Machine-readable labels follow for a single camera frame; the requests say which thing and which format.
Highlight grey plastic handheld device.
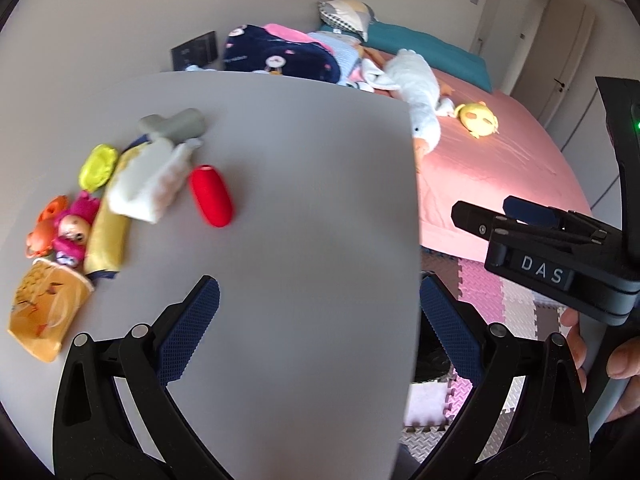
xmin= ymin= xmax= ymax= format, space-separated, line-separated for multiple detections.
xmin=138 ymin=108 xmax=206 ymax=142

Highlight orange crab toy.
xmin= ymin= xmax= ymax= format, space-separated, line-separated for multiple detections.
xmin=26 ymin=195 xmax=69 ymax=261

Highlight pink folded cloth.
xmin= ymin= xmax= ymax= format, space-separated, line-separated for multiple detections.
xmin=262 ymin=22 xmax=334 ymax=54

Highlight light blue striped cloth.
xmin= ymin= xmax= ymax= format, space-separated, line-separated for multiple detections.
xmin=307 ymin=30 xmax=364 ymax=84

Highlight foam puzzle floor mats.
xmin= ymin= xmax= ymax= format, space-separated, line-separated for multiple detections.
xmin=400 ymin=246 xmax=577 ymax=442

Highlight white door with handle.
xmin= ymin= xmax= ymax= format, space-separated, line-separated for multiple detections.
xmin=509 ymin=0 xmax=599 ymax=152

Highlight white plush toy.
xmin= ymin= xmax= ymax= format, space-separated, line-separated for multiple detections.
xmin=106 ymin=137 xmax=174 ymax=223

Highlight navy rabbit print blanket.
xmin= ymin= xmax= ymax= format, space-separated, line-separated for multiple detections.
xmin=222 ymin=24 xmax=342 ymax=85

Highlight red oval plastic case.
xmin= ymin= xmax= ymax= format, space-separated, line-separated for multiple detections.
xmin=188 ymin=164 xmax=235 ymax=229

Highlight teal pillow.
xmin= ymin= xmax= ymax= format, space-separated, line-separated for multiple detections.
xmin=320 ymin=20 xmax=494 ymax=94

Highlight pink doll toy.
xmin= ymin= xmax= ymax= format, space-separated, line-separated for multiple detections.
xmin=52 ymin=191 xmax=101 ymax=266

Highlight yellow-green silicone animal case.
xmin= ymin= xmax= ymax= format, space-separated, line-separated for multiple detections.
xmin=79 ymin=143 xmax=119 ymax=192

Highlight yellow banana plush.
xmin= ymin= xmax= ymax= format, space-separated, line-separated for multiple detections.
xmin=83 ymin=132 xmax=152 ymax=281

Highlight white goose plush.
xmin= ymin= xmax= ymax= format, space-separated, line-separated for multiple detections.
xmin=361 ymin=48 xmax=456 ymax=161

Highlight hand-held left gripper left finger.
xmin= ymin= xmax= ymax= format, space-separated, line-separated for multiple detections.
xmin=52 ymin=275 xmax=236 ymax=480

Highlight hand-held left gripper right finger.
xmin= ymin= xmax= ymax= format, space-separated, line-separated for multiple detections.
xmin=404 ymin=273 xmax=593 ymax=480

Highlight orange paper cup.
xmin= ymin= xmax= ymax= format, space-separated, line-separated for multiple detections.
xmin=6 ymin=257 xmax=96 ymax=364

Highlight black wall panel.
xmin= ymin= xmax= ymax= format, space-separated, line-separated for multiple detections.
xmin=170 ymin=31 xmax=219 ymax=71

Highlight person's right hand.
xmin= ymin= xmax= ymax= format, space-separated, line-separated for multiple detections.
xmin=560 ymin=306 xmax=640 ymax=424

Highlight checkered pillow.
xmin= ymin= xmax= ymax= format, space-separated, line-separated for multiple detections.
xmin=318 ymin=0 xmax=377 ymax=42

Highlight bed with pink sheet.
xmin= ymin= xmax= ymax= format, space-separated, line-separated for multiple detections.
xmin=350 ymin=44 xmax=596 ymax=257

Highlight white closet door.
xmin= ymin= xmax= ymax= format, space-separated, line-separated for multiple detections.
xmin=472 ymin=0 xmax=554 ymax=97

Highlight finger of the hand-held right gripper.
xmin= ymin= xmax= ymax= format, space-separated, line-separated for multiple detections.
xmin=502 ymin=195 xmax=624 ymax=244
xmin=451 ymin=200 xmax=505 ymax=242

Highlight yellow chick plush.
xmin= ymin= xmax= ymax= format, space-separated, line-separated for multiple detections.
xmin=453 ymin=101 xmax=500 ymax=140

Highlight clear plastic tissue packet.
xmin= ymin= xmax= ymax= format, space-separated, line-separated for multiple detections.
xmin=148 ymin=139 xmax=204 ymax=224

